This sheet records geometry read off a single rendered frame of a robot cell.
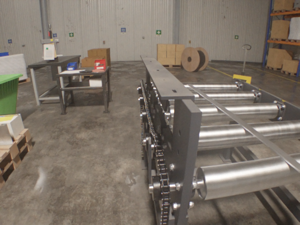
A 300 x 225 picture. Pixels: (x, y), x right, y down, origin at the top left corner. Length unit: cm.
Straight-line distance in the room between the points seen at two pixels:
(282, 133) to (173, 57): 766
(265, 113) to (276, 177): 71
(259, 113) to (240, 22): 1180
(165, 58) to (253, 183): 796
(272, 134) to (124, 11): 1059
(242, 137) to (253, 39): 1268
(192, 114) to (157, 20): 1082
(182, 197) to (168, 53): 804
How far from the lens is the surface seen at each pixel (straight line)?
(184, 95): 49
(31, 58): 1267
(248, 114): 130
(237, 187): 67
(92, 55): 808
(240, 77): 585
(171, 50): 843
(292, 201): 156
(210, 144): 88
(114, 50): 1110
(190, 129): 42
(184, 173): 50
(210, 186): 62
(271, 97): 161
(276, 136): 110
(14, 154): 242
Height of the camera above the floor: 131
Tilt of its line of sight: 23 degrees down
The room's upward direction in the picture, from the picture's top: straight up
